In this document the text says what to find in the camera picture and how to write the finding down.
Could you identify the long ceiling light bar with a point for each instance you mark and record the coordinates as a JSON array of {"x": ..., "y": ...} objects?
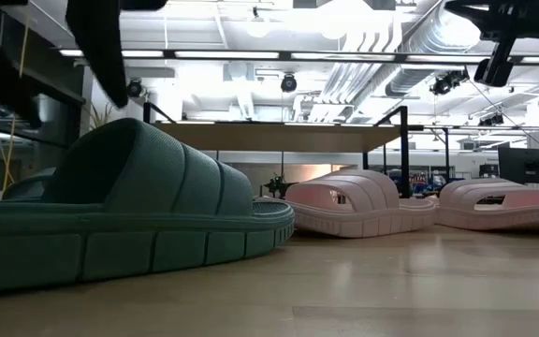
[{"x": 227, "y": 54}]

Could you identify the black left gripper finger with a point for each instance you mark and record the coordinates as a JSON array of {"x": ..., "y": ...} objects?
[{"x": 143, "y": 4}]

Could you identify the succulent in patterned white pot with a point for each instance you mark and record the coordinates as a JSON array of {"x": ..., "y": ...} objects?
[{"x": 101, "y": 117}]

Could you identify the wooden shelf with black frame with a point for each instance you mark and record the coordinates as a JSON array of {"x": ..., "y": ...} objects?
[{"x": 274, "y": 138}]

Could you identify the black track light cluster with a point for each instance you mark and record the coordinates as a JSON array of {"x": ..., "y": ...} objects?
[{"x": 447, "y": 82}]

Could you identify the pink foam slide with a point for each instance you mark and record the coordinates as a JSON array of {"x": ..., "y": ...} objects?
[
  {"x": 358, "y": 206},
  {"x": 508, "y": 210}
]

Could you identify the small black background robot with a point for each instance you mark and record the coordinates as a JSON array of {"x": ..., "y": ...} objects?
[{"x": 276, "y": 185}]

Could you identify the black ceiling spotlight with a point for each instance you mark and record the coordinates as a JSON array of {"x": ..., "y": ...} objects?
[
  {"x": 288, "y": 83},
  {"x": 134, "y": 87}
]

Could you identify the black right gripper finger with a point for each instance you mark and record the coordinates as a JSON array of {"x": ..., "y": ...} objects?
[
  {"x": 468, "y": 4},
  {"x": 473, "y": 19}
]

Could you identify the silver ventilation duct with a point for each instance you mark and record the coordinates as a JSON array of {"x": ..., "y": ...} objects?
[{"x": 419, "y": 70}]

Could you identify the black neighbouring table frame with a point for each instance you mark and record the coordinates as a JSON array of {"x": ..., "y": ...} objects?
[{"x": 447, "y": 154}]

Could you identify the black monitor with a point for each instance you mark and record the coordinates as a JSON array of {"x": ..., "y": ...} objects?
[{"x": 527, "y": 166}]

